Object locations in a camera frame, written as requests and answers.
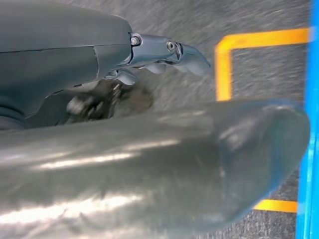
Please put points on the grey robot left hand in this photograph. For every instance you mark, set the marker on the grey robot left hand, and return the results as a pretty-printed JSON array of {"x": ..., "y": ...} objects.
[{"x": 149, "y": 171}]

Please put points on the blue metal shelf rack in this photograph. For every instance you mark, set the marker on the blue metal shelf rack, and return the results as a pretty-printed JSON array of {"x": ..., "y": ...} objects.
[{"x": 310, "y": 165}]

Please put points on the yellow floor tape square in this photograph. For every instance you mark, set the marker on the yellow floor tape square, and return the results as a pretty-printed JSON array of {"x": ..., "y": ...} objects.
[{"x": 223, "y": 72}]

